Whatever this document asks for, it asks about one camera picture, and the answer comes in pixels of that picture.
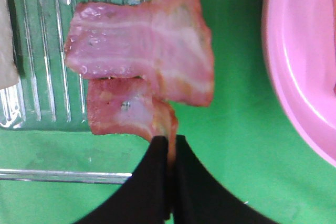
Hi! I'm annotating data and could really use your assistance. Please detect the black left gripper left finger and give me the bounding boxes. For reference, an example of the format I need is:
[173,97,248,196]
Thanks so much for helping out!
[76,136,168,223]

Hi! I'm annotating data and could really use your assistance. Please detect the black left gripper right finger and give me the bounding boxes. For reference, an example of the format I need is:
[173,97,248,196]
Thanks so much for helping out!
[173,135,275,224]

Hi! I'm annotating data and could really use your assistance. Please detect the bacon strip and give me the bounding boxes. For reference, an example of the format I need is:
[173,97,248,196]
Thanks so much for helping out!
[65,0,215,167]

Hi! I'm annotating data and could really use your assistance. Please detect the left clear plastic tray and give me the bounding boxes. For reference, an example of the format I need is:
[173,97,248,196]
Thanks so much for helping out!
[1,0,139,184]

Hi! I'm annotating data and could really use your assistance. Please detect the left bread slice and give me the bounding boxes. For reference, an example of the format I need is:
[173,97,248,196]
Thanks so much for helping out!
[0,0,19,89]

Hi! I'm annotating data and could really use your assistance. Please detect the pink round plate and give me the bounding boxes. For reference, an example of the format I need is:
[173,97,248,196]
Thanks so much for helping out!
[261,0,335,165]

